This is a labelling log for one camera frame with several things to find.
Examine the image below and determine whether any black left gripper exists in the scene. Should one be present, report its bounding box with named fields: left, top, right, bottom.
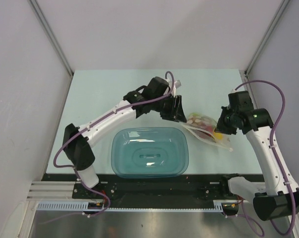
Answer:
left=151, top=94, right=187, bottom=123

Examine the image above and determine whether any yellow fake lemon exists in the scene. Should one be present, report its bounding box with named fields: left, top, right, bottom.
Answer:
left=213, top=132, right=223, bottom=140

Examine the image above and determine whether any clear polka dot zip bag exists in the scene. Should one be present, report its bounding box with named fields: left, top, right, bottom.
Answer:
left=181, top=113, right=233, bottom=152

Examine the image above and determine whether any red fake food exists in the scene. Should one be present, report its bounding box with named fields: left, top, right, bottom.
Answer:
left=199, top=131, right=214, bottom=140

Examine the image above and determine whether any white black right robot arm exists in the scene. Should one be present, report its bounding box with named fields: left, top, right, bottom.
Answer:
left=215, top=91, right=299, bottom=221

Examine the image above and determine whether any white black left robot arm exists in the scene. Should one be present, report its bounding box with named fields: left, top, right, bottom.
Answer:
left=62, top=77, right=186, bottom=198

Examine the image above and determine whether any teal transparent plastic container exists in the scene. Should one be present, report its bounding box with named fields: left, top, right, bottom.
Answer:
left=111, top=127, right=189, bottom=179

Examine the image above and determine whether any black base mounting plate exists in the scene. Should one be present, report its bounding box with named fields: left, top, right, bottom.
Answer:
left=42, top=173, right=280, bottom=201

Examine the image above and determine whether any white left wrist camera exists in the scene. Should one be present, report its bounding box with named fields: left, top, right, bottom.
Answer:
left=174, top=80, right=181, bottom=88

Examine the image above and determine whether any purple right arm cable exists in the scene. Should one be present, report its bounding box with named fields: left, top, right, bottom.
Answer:
left=223, top=79, right=296, bottom=236

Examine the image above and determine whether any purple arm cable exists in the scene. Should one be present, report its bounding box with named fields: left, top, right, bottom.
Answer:
left=223, top=79, right=296, bottom=236
left=38, top=71, right=176, bottom=225

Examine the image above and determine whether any right aluminium corner post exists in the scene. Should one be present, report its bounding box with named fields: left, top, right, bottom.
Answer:
left=244, top=0, right=292, bottom=77

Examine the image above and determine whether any aluminium corner post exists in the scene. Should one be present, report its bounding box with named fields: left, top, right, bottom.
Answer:
left=27, top=0, right=74, bottom=78
left=244, top=0, right=292, bottom=77

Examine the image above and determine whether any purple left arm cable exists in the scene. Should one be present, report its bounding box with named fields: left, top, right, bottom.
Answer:
left=38, top=71, right=176, bottom=225

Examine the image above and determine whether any aluminium front frame rail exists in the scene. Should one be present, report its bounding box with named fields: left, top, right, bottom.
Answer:
left=27, top=182, right=296, bottom=203

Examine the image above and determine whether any left aluminium corner post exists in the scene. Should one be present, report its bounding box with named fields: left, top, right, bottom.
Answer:
left=27, top=0, right=74, bottom=78

